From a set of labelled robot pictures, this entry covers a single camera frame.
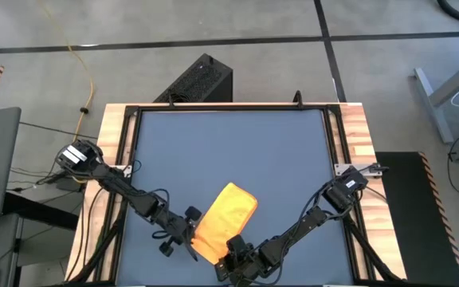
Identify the large hazard-striped black floor mat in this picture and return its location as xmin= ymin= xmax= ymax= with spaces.
xmin=374 ymin=151 xmax=459 ymax=287

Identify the black perforated computer tower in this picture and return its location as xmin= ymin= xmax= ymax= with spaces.
xmin=153 ymin=53 xmax=234 ymax=104

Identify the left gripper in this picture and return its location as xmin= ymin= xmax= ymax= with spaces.
xmin=159 ymin=206 xmax=203 ymax=262

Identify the thick black hose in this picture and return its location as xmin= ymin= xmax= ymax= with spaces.
xmin=436 ymin=0 xmax=459 ymax=26

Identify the wooden table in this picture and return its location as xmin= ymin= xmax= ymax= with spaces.
xmin=65 ymin=102 xmax=408 ymax=282

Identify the yellow towel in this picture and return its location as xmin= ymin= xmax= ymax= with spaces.
xmin=190 ymin=182 xmax=259 ymax=266

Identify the black table frame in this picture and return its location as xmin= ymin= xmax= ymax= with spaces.
xmin=65 ymin=104 xmax=405 ymax=287

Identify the thin black cable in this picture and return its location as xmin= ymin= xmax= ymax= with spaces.
xmin=18 ymin=120 xmax=100 ymax=140

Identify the yellow cable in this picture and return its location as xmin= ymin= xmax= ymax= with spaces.
xmin=37 ymin=0 xmax=96 ymax=185

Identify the blue-grey table mat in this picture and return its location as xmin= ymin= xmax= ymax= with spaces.
xmin=116 ymin=108 xmax=355 ymax=286

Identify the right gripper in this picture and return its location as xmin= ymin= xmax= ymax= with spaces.
xmin=214 ymin=234 xmax=281 ymax=284

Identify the grey metal desk leg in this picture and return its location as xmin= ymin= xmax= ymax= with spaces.
xmin=414 ymin=49 xmax=459 ymax=145

